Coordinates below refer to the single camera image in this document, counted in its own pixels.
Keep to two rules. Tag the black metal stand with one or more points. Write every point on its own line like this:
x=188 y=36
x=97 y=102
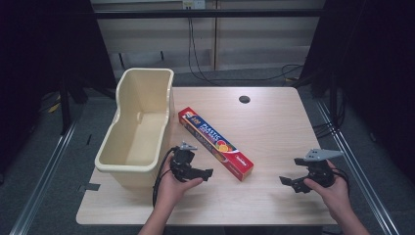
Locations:
x=64 y=107

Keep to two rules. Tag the red plastic wrap box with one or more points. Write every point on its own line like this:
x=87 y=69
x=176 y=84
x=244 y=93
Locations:
x=212 y=138

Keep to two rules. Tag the person's right hand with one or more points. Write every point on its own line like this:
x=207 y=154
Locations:
x=331 y=196

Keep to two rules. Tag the black horizontal bar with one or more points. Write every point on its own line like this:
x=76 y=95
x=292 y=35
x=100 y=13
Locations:
x=208 y=13

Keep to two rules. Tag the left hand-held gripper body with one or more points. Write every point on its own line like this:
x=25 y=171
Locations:
x=182 y=161

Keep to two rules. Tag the white wall outlet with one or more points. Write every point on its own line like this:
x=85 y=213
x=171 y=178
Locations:
x=194 y=4

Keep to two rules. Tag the cream plastic bin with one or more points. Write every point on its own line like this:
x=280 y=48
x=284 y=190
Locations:
x=143 y=130

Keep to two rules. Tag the dark tape strip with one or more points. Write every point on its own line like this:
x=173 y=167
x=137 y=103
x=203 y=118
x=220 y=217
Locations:
x=89 y=187

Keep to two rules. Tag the person's left hand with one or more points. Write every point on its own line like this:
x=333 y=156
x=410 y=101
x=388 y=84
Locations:
x=173 y=191

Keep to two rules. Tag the black curtain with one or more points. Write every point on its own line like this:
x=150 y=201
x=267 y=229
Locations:
x=378 y=65
x=39 y=49

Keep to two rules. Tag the metal floor rail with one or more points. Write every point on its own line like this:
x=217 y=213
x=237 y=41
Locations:
x=355 y=166
x=42 y=176

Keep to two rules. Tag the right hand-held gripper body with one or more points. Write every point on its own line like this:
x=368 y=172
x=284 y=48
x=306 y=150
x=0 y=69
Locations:
x=319 y=169

